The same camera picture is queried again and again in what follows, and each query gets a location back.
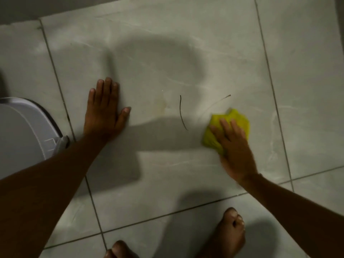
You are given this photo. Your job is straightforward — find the person's left hand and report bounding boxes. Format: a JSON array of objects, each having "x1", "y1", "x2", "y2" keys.
[{"x1": 83, "y1": 77, "x2": 132, "y2": 144}]

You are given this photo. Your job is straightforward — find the person's right hand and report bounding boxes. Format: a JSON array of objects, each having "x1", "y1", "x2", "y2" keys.
[{"x1": 209, "y1": 118, "x2": 259, "y2": 183}]

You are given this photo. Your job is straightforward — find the yellow cleaning cloth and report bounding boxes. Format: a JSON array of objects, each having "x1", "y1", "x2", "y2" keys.
[{"x1": 202, "y1": 108, "x2": 251, "y2": 156}]

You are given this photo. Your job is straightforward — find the person's right forearm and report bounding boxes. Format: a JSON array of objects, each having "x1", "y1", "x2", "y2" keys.
[{"x1": 238, "y1": 172, "x2": 344, "y2": 258}]

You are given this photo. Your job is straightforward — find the person's left forearm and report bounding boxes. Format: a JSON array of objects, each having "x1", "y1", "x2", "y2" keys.
[{"x1": 0, "y1": 137, "x2": 108, "y2": 258}]

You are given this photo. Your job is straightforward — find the thin brown strand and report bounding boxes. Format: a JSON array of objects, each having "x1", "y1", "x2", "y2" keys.
[{"x1": 198, "y1": 94, "x2": 232, "y2": 122}]

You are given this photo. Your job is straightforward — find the dark curved strand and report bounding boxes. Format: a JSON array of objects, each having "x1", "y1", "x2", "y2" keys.
[{"x1": 179, "y1": 95, "x2": 189, "y2": 131}]

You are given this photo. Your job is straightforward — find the white plastic bin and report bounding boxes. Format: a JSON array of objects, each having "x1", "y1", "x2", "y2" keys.
[{"x1": 0, "y1": 97, "x2": 71, "y2": 181}]

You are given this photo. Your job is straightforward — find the person's right foot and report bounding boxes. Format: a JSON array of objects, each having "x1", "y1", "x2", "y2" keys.
[{"x1": 197, "y1": 207, "x2": 246, "y2": 258}]

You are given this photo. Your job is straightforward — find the person's foot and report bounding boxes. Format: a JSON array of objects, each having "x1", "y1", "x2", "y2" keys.
[
  {"x1": 104, "y1": 240, "x2": 140, "y2": 258},
  {"x1": 197, "y1": 207, "x2": 246, "y2": 258}
]

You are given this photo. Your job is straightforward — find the person's left foot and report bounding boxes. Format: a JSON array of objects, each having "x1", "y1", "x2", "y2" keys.
[{"x1": 104, "y1": 240, "x2": 140, "y2": 258}]

